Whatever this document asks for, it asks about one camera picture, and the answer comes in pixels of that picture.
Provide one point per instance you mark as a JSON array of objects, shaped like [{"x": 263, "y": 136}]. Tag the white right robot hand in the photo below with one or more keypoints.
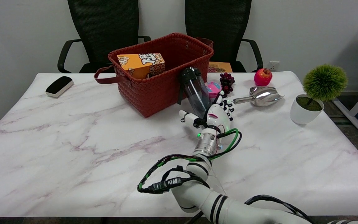
[{"x": 216, "y": 113}]

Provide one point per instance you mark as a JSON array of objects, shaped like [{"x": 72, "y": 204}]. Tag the clear bottle black lid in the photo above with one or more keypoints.
[{"x": 196, "y": 93}]

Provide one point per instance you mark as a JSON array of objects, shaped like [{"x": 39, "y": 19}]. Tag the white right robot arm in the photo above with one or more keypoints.
[{"x": 197, "y": 193}]

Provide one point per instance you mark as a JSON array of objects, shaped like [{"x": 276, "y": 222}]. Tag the small pink lid cup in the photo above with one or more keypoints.
[{"x": 213, "y": 88}]

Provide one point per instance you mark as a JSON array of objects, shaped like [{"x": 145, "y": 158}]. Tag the dark purple grape bunch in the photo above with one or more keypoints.
[{"x": 227, "y": 81}]

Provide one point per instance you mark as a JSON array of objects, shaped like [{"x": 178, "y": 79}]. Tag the flat orange box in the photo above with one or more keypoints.
[{"x": 221, "y": 67}]

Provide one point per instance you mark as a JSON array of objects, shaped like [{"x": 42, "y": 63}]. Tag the shiny metal scoop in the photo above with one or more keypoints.
[{"x": 264, "y": 96}]

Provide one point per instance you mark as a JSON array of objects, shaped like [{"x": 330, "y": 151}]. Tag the red pomegranate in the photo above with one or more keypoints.
[{"x": 263, "y": 77}]

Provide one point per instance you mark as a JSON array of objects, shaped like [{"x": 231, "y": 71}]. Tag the red woven basket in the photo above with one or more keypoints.
[{"x": 160, "y": 90}]

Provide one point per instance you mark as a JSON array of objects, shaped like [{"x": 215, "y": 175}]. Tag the orange snack box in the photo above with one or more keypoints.
[{"x": 138, "y": 65}]

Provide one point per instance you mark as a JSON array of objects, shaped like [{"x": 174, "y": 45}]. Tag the black mesh office chair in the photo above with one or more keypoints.
[
  {"x": 104, "y": 25},
  {"x": 216, "y": 21}
]

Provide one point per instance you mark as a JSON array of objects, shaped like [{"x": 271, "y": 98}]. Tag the green ball plant white pot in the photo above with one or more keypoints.
[{"x": 323, "y": 82}]

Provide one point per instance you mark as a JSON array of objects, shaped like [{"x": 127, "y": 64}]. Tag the black white board eraser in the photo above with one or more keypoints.
[{"x": 59, "y": 85}]

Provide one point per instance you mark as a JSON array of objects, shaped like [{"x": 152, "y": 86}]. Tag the white wall socket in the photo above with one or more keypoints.
[{"x": 273, "y": 66}]

